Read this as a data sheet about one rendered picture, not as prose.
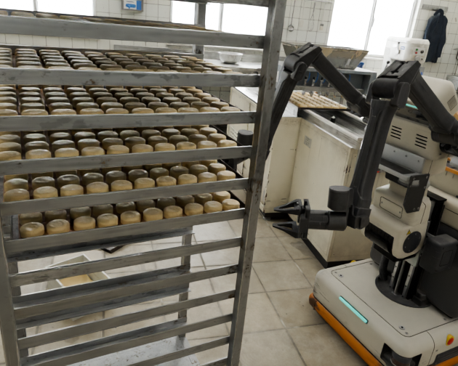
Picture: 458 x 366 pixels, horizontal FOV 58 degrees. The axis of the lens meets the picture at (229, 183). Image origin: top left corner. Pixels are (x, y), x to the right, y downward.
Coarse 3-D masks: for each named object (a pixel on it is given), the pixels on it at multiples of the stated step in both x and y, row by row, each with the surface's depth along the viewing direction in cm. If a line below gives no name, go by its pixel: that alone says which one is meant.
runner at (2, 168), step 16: (16, 160) 82; (32, 160) 83; (48, 160) 85; (64, 160) 86; (80, 160) 88; (96, 160) 89; (112, 160) 91; (128, 160) 92; (144, 160) 94; (160, 160) 96; (176, 160) 98; (192, 160) 100
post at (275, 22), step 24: (264, 48) 96; (264, 72) 97; (264, 96) 98; (264, 120) 101; (264, 144) 103; (264, 168) 106; (240, 264) 118; (240, 288) 119; (240, 312) 123; (240, 336) 127
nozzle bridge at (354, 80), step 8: (280, 64) 282; (280, 72) 277; (312, 72) 288; (344, 72) 284; (352, 72) 286; (360, 72) 287; (368, 72) 289; (376, 72) 291; (312, 80) 290; (320, 80) 291; (352, 80) 297; (360, 80) 299; (368, 80) 293; (296, 88) 284; (304, 88) 285; (312, 88) 287; (320, 88) 288; (328, 88) 290; (360, 88) 302; (368, 88) 294; (352, 112) 316
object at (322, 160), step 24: (336, 120) 291; (312, 144) 274; (336, 144) 244; (312, 168) 275; (336, 168) 244; (312, 192) 275; (312, 240) 276; (336, 240) 252; (360, 240) 257; (336, 264) 264
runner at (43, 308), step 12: (180, 276) 112; (192, 276) 113; (204, 276) 115; (216, 276) 117; (120, 288) 105; (132, 288) 106; (144, 288) 108; (156, 288) 110; (60, 300) 98; (72, 300) 100; (84, 300) 101; (96, 300) 103; (24, 312) 95; (36, 312) 97; (48, 312) 98
